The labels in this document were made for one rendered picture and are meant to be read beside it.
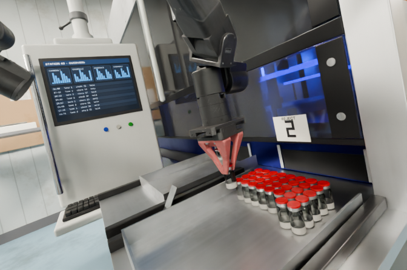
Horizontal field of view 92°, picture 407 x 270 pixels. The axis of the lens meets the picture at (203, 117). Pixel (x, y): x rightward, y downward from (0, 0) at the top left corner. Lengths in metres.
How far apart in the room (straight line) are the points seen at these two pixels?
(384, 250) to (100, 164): 1.03
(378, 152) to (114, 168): 1.02
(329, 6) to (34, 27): 3.78
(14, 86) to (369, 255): 0.66
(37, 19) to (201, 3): 3.74
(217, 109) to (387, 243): 0.30
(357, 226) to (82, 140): 1.03
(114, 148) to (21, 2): 3.26
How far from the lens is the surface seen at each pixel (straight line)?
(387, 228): 0.42
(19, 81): 0.56
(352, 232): 0.37
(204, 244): 0.39
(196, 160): 0.86
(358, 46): 0.42
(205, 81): 0.36
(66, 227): 0.94
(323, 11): 0.45
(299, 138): 0.49
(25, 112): 3.58
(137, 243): 0.46
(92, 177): 1.12
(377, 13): 0.42
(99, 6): 4.25
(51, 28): 3.94
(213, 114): 0.36
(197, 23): 0.32
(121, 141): 1.12
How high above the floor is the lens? 1.10
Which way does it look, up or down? 2 degrees down
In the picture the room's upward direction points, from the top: 12 degrees counter-clockwise
